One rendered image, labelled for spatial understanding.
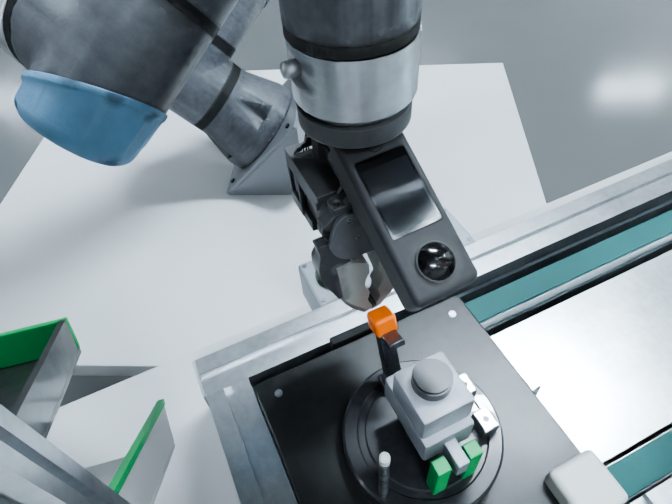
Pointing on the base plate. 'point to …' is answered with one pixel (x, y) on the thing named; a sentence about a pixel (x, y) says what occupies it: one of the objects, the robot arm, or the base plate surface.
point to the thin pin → (384, 474)
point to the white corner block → (584, 482)
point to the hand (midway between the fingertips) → (371, 305)
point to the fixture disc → (404, 469)
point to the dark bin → (37, 371)
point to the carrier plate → (332, 438)
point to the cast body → (433, 408)
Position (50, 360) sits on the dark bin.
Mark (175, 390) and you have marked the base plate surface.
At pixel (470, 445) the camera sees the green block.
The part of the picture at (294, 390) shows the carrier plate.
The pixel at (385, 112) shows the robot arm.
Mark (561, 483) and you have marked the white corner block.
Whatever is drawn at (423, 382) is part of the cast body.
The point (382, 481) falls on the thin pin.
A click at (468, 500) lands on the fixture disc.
